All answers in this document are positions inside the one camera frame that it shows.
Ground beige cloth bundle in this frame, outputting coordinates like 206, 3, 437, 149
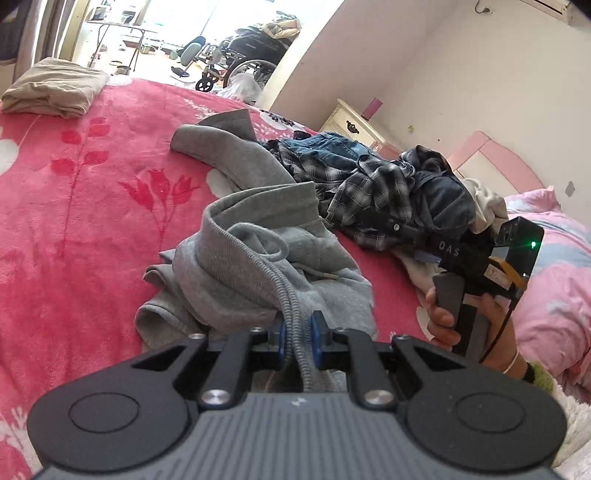
261, 11, 303, 40

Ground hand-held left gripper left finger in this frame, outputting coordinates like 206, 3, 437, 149
131, 310, 286, 411

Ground person's right hand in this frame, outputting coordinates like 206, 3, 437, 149
425, 286, 518, 367

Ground pink floral quilt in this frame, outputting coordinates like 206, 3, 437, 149
503, 187, 591, 379

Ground pink headboard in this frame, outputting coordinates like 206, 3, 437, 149
445, 130, 548, 199

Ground folding table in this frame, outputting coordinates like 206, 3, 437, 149
85, 18, 158, 70

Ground dark plaid shirt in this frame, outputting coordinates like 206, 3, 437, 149
265, 138, 462, 252

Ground black cable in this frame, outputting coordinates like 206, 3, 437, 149
479, 274, 528, 364

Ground person's right forearm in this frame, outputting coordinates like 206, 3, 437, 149
489, 339, 539, 384

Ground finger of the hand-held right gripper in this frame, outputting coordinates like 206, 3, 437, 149
365, 212, 428, 246

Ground grey hoodie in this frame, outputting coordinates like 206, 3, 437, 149
135, 111, 377, 393

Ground grey curtain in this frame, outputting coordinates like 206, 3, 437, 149
14, 0, 90, 81

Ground red floral blanket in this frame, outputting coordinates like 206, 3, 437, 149
0, 76, 435, 480

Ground beige folded cloth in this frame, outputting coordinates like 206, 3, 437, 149
1, 57, 110, 119

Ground dark navy garment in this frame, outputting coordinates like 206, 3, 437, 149
416, 171, 476, 241

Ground black wheelchair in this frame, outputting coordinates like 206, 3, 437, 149
195, 28, 296, 92

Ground person's fuzzy white robe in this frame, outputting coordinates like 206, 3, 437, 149
551, 381, 591, 464

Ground white air conditioner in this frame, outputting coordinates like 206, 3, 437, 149
522, 0, 573, 19

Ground green sleeve cuff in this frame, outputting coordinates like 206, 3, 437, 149
524, 362, 555, 393

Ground cream nightstand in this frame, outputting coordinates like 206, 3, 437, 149
320, 98, 402, 158

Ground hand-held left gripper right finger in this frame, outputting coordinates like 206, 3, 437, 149
310, 310, 467, 411

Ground blue denim jeans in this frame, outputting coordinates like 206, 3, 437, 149
281, 131, 384, 174

